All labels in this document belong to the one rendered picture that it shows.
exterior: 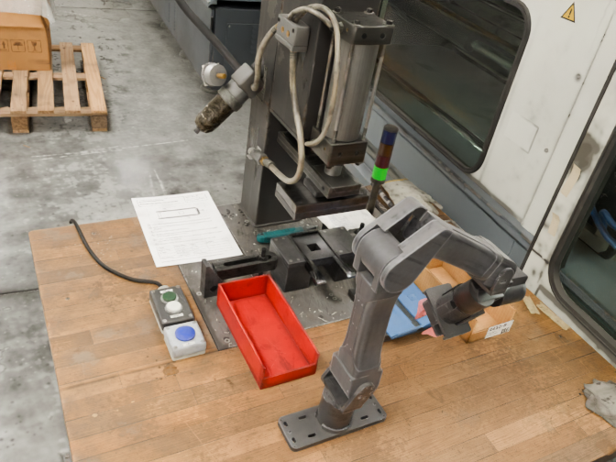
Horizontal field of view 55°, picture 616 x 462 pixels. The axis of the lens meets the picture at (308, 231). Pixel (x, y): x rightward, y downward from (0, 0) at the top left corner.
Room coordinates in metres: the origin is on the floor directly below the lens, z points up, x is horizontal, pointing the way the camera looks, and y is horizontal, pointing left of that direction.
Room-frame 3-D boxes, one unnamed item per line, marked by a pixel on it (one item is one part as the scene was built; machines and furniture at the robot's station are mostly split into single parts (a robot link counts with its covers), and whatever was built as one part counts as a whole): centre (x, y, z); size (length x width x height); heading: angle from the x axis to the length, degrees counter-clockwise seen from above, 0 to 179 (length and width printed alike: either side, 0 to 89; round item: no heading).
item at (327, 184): (1.18, 0.02, 1.22); 0.26 x 0.18 x 0.30; 33
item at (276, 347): (0.88, 0.05, 0.93); 0.25 x 0.12 x 0.06; 33
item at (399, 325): (1.00, -0.21, 0.93); 0.15 x 0.07 x 0.03; 36
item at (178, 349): (0.82, 0.20, 0.90); 0.07 x 0.07 x 0.06; 33
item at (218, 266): (1.03, 0.12, 0.95); 0.15 x 0.03 x 0.10; 123
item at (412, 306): (1.05, -0.29, 0.93); 0.15 x 0.07 x 0.03; 34
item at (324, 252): (1.13, -0.03, 0.98); 0.20 x 0.10 x 0.01; 123
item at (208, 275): (0.99, 0.18, 0.95); 0.06 x 0.03 x 0.09; 123
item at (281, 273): (1.13, -0.03, 0.94); 0.20 x 0.10 x 0.07; 123
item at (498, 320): (1.11, -0.38, 0.93); 0.25 x 0.13 x 0.08; 33
